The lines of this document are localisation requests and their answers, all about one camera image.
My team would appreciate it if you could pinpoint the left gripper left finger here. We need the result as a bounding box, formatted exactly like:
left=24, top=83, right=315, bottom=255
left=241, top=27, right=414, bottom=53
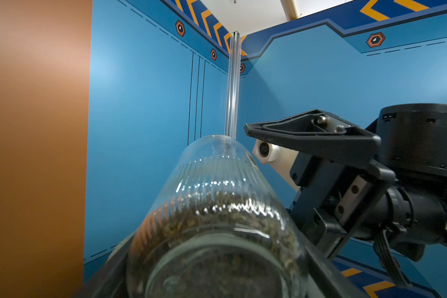
left=73, top=237, right=132, bottom=298

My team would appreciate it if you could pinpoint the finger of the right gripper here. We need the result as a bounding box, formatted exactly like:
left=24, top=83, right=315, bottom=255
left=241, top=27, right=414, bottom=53
left=245, top=109, right=381, bottom=169

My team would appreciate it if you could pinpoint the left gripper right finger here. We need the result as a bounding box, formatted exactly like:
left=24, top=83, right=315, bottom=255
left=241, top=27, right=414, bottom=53
left=302, top=238, right=367, bottom=298

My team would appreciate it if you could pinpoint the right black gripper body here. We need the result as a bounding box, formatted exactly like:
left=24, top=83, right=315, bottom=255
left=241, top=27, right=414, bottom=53
left=289, top=153, right=396, bottom=257

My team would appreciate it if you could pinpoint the glass jar with tea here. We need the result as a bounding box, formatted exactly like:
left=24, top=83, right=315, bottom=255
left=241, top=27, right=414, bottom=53
left=126, top=135, right=308, bottom=298

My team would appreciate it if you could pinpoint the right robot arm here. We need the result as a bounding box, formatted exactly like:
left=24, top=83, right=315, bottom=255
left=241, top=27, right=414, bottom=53
left=245, top=104, right=447, bottom=261

